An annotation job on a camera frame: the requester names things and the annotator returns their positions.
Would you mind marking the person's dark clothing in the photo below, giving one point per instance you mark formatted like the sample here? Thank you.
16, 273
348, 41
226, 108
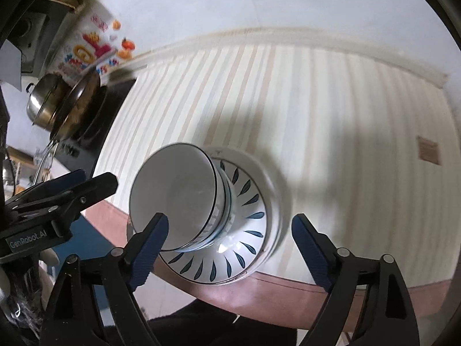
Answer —
216, 324

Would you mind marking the stainless steel pot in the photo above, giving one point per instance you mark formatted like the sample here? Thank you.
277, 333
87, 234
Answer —
41, 101

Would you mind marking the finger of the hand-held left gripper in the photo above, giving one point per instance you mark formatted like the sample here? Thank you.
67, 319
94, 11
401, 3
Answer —
97, 189
61, 182

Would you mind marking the white bowl with dark rim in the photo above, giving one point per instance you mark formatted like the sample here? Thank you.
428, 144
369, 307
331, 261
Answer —
173, 194

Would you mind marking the colourful printed box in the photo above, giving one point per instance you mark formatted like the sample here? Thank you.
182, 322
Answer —
95, 43

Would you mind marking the dark pan with lid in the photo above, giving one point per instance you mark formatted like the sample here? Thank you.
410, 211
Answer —
79, 104

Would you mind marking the brown square sticker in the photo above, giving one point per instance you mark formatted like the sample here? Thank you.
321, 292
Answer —
428, 150

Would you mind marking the striped tablecloth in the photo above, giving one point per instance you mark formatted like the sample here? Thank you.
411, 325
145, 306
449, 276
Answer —
324, 115

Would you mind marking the black induction cooker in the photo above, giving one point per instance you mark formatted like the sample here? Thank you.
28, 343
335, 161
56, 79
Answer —
95, 144

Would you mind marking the blue leaf pattern plate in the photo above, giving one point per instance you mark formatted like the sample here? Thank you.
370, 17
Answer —
248, 220

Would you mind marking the white floral plate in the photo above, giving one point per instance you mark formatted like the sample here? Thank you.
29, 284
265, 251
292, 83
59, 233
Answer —
273, 202

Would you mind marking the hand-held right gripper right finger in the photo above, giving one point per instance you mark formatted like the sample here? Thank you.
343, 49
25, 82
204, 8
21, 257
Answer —
313, 248

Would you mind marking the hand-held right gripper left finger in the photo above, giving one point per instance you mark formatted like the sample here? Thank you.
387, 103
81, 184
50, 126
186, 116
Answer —
151, 248

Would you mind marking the blue dotted bowl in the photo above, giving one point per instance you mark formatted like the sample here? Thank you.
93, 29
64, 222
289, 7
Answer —
227, 202

